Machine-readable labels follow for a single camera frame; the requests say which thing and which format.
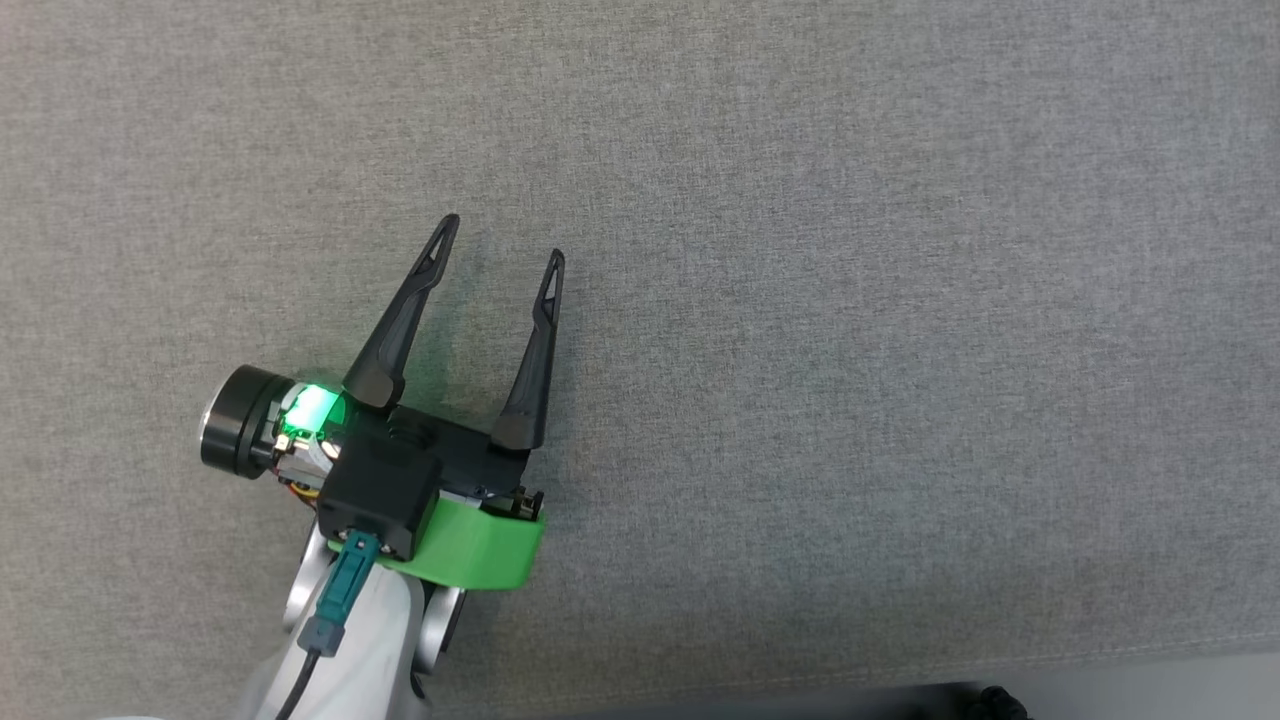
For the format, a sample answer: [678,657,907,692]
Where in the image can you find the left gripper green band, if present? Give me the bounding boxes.
[200,213,567,592]

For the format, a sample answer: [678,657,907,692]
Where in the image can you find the grey fabric sofa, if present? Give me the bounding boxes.
[0,0,1280,716]

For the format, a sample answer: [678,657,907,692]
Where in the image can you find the left camera cable teal plug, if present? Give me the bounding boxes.
[275,532,383,720]

